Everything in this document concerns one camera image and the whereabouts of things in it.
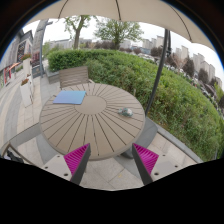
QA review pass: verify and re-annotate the dark curved umbrella pole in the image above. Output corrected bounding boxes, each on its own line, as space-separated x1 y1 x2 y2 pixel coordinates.
145 29 171 114

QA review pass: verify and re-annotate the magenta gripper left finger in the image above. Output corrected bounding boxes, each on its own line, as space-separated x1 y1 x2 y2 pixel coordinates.
64 144 91 185

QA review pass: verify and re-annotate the slatted wooden chair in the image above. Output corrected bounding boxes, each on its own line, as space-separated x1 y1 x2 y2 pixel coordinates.
59 66 92 89

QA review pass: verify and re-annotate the beige patio umbrella canopy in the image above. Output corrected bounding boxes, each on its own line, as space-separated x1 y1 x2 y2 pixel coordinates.
27 0 214 50

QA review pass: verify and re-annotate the grey umbrella base slab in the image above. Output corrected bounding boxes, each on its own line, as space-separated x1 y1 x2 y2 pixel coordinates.
119 116 159 160

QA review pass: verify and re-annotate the round slatted wooden table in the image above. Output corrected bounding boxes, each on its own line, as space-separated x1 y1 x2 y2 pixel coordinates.
40 83 145 160

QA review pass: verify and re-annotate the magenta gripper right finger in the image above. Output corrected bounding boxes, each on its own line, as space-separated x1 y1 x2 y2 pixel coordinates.
132 143 159 185

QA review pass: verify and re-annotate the white planter box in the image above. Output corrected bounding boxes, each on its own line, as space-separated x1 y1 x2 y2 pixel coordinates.
20 78 33 107

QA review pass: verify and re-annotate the green hedge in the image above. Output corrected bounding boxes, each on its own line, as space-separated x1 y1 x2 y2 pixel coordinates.
48 50 224 161

